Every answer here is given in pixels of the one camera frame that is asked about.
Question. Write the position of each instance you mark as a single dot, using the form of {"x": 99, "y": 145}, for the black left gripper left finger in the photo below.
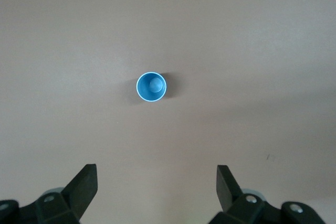
{"x": 78, "y": 190}

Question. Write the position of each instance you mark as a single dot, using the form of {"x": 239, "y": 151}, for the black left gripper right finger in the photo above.
{"x": 228, "y": 192}

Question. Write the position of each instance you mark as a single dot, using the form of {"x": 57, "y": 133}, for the blue plastic cup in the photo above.
{"x": 147, "y": 90}

